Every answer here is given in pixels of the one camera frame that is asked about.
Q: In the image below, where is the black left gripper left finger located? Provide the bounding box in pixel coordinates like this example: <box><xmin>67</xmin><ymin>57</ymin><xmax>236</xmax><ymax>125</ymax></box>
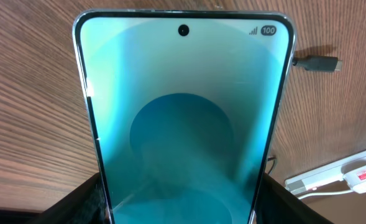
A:
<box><xmin>28</xmin><ymin>173</ymin><xmax>110</xmax><ymax>224</ymax></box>

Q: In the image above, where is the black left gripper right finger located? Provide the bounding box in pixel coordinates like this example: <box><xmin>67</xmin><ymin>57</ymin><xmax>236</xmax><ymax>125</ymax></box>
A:
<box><xmin>254</xmin><ymin>174</ymin><xmax>332</xmax><ymax>224</ymax></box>

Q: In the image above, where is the white power strip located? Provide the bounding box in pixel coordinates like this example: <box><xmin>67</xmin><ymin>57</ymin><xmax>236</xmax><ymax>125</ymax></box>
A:
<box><xmin>285</xmin><ymin>150</ymin><xmax>366</xmax><ymax>195</ymax></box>

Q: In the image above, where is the teal screen Galaxy smartphone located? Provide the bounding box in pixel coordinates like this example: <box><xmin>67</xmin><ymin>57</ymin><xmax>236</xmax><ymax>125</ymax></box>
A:
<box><xmin>72</xmin><ymin>9</ymin><xmax>296</xmax><ymax>223</ymax></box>

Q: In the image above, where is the black USB charging cable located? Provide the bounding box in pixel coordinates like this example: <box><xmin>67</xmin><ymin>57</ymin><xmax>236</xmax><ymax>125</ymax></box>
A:
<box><xmin>265</xmin><ymin>55</ymin><xmax>366</xmax><ymax>203</ymax></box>

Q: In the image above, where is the white USB charger plug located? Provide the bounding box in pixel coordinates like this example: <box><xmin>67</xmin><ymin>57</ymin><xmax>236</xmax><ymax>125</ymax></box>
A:
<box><xmin>343</xmin><ymin>166</ymin><xmax>366</xmax><ymax>194</ymax></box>

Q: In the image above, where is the white power strip cord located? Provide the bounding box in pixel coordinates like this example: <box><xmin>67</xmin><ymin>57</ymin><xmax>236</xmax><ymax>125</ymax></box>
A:
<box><xmin>296</xmin><ymin>189</ymin><xmax>356</xmax><ymax>200</ymax></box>

